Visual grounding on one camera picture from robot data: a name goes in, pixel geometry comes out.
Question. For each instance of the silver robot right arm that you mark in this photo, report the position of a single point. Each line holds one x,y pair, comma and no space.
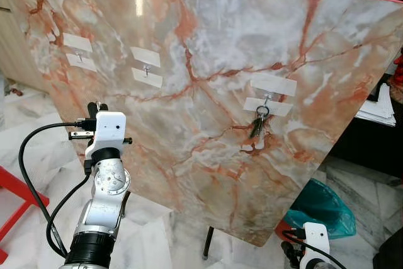
318,265

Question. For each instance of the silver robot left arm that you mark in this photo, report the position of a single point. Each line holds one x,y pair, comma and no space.
104,206

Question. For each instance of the metal hook with white tape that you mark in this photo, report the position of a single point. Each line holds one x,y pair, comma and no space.
145,55
274,84
77,42

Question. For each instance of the teal plastic bin bag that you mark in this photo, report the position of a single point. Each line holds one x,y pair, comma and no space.
321,209

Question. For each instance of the red plastic stool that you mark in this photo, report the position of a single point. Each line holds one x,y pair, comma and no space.
25,188

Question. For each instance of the red figurine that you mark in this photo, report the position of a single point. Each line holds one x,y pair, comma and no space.
398,77

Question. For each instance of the white paper stack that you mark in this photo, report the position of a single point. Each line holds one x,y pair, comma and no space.
378,108

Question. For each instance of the black sideboard with white legs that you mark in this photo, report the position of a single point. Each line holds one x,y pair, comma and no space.
371,149

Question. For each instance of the black metal table leg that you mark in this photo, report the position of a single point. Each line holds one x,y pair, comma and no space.
208,244
128,205

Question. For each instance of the dark bulky object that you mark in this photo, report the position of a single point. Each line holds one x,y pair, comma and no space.
390,253

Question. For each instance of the marble pattern table top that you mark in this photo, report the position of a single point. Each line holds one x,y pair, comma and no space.
220,29

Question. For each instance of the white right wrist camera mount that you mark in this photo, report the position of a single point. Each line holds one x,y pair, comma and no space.
315,247

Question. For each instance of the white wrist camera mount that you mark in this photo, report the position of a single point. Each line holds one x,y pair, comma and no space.
108,131
315,247

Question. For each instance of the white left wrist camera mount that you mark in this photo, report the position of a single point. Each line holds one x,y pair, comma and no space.
108,131

